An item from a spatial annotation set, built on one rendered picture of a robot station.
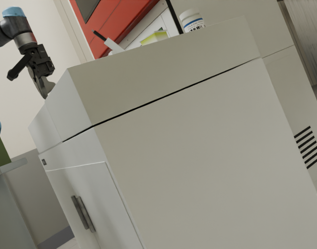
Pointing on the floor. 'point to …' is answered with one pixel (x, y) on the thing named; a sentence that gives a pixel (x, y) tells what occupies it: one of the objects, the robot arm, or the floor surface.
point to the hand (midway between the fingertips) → (45, 98)
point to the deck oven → (310, 32)
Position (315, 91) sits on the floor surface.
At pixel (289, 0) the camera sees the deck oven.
